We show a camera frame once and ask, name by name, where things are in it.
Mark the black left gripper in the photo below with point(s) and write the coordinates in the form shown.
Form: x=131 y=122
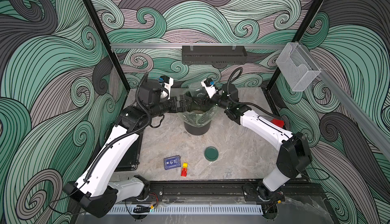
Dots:
x=180 y=108

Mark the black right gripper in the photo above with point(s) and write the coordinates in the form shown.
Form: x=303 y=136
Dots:
x=202 y=103

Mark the black bin with green liner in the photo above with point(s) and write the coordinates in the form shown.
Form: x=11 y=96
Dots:
x=198 y=124

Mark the green jar lid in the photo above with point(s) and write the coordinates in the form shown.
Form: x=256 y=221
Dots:
x=211 y=154

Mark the red-lidded oatmeal jar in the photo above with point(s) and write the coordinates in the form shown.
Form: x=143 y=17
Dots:
x=278 y=123

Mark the glass oatmeal jar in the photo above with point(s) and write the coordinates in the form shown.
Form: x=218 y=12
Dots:
x=196 y=90

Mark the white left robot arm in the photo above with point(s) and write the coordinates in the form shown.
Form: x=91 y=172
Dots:
x=93 y=190

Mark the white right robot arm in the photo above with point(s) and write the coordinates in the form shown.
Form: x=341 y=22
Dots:
x=294 y=154

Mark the oatmeal pile in bin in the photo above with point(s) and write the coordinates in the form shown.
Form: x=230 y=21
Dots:
x=197 y=112

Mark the blue card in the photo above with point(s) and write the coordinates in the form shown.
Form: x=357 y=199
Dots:
x=172 y=162

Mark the red yellow toy block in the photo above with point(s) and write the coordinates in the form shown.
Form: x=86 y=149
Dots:
x=184 y=170

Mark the black flat tray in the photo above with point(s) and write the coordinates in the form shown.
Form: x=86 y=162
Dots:
x=130 y=161

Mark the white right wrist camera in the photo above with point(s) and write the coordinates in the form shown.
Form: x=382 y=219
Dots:
x=210 y=87

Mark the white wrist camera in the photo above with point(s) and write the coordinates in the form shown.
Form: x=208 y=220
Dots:
x=210 y=87
x=166 y=82

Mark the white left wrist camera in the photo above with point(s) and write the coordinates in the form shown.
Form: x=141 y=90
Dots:
x=166 y=82

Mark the black wall shelf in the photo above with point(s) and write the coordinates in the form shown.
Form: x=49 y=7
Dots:
x=213 y=55

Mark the aluminium wall rail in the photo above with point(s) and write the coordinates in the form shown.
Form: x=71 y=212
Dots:
x=154 y=45

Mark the clear acrylic wall holder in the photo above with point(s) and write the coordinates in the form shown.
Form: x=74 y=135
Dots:
x=298 y=66

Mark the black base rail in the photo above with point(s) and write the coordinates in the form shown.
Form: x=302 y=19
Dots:
x=246 y=190

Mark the white slotted cable duct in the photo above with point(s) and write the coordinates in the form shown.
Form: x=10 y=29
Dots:
x=229 y=209

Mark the black corner frame post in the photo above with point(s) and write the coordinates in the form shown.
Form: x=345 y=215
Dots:
x=106 y=43

